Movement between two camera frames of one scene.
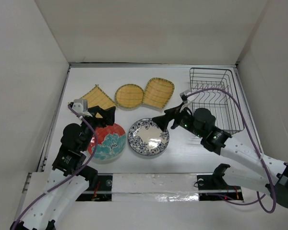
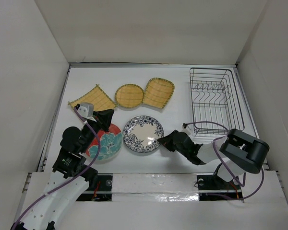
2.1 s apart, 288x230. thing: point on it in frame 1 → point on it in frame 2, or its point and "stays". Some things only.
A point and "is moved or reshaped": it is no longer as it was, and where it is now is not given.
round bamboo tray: x=129 y=96 stays
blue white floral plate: x=146 y=137 is moved or reshaped
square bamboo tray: x=96 y=97 stays
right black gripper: x=162 y=120 → x=166 y=142
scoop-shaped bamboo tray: x=158 y=92 stays
